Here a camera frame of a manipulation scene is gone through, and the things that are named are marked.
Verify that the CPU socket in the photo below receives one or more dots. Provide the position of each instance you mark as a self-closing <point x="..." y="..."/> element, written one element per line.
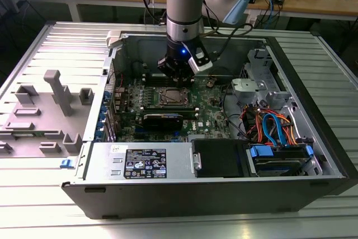
<point x="160" y="103"/>

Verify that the silver rear port block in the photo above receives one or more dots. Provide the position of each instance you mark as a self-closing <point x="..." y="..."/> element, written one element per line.
<point x="119" y="102"/>

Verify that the green RAM stick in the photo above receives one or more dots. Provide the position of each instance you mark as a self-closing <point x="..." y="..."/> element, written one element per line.
<point x="28" y="134"/>

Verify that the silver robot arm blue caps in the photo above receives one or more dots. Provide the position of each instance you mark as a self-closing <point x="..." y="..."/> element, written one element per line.
<point x="183" y="4"/>

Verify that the blue plastic latch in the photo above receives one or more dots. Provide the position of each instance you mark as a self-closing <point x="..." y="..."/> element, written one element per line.
<point x="67" y="163"/>

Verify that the silver coin battery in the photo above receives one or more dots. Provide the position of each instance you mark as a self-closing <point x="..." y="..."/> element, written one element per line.
<point x="210" y="84"/>

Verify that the grey parts rack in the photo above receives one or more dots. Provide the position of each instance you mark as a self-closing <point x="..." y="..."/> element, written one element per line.
<point x="50" y="110"/>

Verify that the grey case latch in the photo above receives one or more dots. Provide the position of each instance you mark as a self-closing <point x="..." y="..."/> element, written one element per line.
<point x="113" y="39"/>

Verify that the green motherboard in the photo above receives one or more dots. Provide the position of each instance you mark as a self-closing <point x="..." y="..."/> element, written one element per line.
<point x="212" y="104"/>

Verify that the black and grey PC case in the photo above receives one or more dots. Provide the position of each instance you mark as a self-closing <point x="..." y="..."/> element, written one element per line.
<point x="167" y="199"/>

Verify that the silver metal drive cage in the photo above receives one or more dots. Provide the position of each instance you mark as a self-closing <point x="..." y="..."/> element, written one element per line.
<point x="277" y="99"/>

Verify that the silver CPU green edge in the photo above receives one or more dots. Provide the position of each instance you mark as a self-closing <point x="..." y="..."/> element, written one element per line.
<point x="173" y="96"/>

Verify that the hard disk blue carrier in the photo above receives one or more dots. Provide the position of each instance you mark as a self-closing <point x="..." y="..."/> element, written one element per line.
<point x="261" y="150"/>

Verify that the silver power supply box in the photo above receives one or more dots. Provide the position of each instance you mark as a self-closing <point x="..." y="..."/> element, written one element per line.
<point x="98" y="163"/>

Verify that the black graphics card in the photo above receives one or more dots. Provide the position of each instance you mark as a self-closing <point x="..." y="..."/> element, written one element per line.
<point x="162" y="121"/>

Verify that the white camera black mount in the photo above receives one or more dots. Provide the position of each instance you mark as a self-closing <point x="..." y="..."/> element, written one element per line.
<point x="200" y="61"/>

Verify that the small black device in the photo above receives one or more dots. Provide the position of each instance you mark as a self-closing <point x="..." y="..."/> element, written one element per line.
<point x="278" y="0"/>

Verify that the black RAM slot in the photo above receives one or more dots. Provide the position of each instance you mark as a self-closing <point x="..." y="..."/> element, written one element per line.
<point x="190" y="112"/>
<point x="151" y="83"/>
<point x="190" y="116"/>
<point x="173" y="108"/>
<point x="173" y="105"/>
<point x="152" y="75"/>
<point x="151" y="80"/>

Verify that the blue expansion slot clip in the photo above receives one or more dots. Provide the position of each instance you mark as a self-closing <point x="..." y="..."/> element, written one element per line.
<point x="98" y="132"/>
<point x="105" y="97"/>
<point x="103" y="109"/>
<point x="101" y="120"/>

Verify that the black drive bay box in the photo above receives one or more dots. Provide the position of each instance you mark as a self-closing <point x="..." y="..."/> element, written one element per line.
<point x="221" y="158"/>

